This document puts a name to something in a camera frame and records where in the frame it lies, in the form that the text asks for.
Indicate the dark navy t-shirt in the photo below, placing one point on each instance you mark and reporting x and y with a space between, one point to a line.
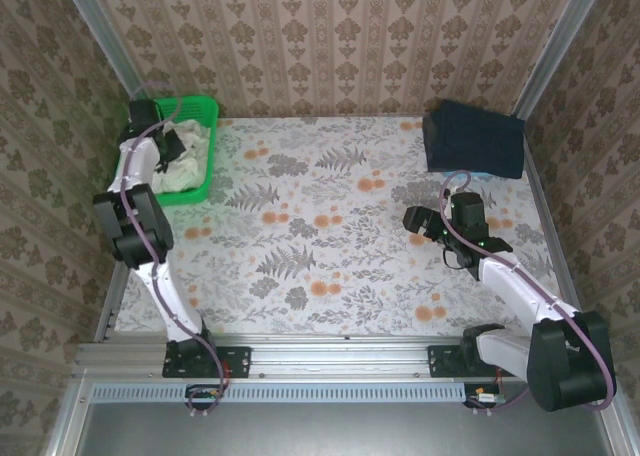
475 136

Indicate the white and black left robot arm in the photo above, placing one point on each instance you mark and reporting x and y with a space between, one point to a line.
180 311

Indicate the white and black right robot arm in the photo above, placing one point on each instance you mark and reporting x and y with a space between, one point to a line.
520 291

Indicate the crumpled white t-shirt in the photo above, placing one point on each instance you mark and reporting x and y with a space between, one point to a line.
190 171

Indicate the green plastic basket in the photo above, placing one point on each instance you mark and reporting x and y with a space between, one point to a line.
197 107

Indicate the folded light blue t-shirt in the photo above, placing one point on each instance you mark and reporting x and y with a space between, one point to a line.
475 175

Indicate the floral patterned table cover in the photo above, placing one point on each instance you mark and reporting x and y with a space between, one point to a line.
320 256

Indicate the black electronics connector box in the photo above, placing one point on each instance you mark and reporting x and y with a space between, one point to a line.
485 397
202 393

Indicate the grey metal panel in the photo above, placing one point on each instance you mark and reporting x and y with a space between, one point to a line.
325 431

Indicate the aluminium table side rail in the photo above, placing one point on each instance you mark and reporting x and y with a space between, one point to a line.
555 236
111 306

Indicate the aluminium frame post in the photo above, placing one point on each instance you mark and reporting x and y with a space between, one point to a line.
105 36
560 46

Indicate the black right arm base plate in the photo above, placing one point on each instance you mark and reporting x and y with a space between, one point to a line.
442 361

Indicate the aluminium mounting rail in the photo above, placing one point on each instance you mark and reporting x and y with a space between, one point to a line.
340 358

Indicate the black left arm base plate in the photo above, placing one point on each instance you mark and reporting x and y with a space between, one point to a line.
240 361

